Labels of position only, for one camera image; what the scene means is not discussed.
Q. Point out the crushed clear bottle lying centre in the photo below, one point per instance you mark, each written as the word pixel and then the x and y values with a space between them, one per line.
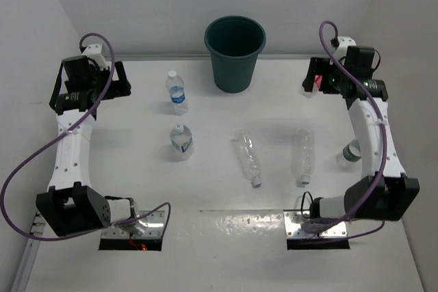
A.
pixel 247 157

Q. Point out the tall upright water bottle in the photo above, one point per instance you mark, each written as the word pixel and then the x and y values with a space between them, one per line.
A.
pixel 176 90

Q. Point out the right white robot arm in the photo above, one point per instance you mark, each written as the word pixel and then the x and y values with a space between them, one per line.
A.
pixel 384 191

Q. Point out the metal base plate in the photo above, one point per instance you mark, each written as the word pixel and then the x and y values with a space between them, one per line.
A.
pixel 293 221
pixel 150 227

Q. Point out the clear bottle lying right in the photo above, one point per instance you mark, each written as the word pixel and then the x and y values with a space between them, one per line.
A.
pixel 303 156

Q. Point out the left aluminium rail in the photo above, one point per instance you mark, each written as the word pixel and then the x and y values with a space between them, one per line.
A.
pixel 29 255

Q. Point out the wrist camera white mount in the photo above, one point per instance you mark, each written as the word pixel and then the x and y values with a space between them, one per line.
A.
pixel 343 42
pixel 94 51

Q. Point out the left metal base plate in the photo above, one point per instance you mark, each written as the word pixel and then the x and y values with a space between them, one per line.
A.
pixel 150 227

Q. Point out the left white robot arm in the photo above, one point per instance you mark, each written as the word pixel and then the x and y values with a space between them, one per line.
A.
pixel 70 205

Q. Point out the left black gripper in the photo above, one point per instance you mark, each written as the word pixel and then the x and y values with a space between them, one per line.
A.
pixel 118 88

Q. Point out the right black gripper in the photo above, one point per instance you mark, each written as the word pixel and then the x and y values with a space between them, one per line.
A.
pixel 321 66

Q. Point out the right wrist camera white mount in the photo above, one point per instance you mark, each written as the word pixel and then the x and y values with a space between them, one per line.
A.
pixel 343 42

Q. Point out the dark teal plastic bin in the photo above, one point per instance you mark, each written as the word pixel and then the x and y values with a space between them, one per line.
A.
pixel 234 43

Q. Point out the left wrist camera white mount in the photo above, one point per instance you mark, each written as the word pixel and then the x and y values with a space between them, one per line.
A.
pixel 94 51

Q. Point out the short round water bottle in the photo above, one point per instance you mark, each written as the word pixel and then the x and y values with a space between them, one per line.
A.
pixel 182 140

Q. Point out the green label bottle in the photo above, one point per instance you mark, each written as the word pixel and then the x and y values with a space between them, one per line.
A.
pixel 349 155

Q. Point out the red cap bottle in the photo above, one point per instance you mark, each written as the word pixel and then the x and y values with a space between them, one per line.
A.
pixel 315 88

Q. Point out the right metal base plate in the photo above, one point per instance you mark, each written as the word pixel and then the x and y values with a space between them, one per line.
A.
pixel 293 221

